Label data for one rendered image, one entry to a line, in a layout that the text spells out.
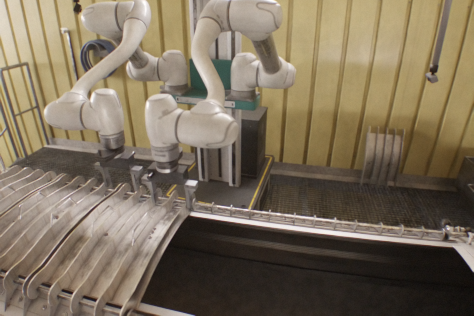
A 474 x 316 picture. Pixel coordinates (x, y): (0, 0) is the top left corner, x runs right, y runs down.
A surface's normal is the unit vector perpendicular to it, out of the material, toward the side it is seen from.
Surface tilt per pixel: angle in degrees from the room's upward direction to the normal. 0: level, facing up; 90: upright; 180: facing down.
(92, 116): 85
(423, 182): 90
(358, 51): 90
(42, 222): 90
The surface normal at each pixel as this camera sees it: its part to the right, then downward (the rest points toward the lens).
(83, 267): -0.04, -0.80
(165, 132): -0.25, 0.44
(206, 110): -0.11, -0.63
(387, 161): -0.21, 0.22
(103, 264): 0.98, 0.09
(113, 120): 0.64, 0.34
